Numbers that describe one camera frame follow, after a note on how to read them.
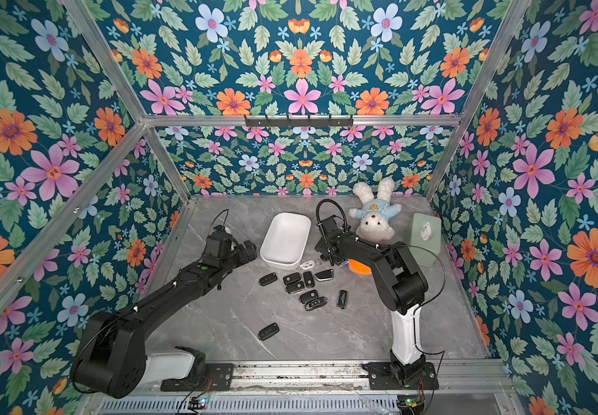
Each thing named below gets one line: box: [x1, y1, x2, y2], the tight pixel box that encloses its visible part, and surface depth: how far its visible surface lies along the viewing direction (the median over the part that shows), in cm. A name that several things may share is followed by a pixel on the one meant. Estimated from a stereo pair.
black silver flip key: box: [314, 268, 334, 281], surface depth 96 cm
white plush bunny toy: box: [347, 177, 402, 243], surface depth 106 cm
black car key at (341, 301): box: [336, 289, 348, 310], surface depth 90 cm
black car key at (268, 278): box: [258, 272, 278, 287], surface depth 95 cm
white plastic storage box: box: [259, 210, 312, 271], surface depth 106 cm
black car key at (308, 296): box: [299, 289, 319, 304], surface depth 90 cm
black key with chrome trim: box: [304, 296, 328, 312], surface depth 88 cm
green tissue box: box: [404, 212, 443, 268], surface depth 100 cm
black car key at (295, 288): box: [285, 280, 306, 294], surface depth 92 cm
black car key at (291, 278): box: [282, 272, 301, 286], surface depth 95 cm
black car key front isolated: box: [257, 322, 280, 341], surface depth 83 cm
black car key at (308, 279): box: [303, 271, 315, 288], surface depth 95 cm
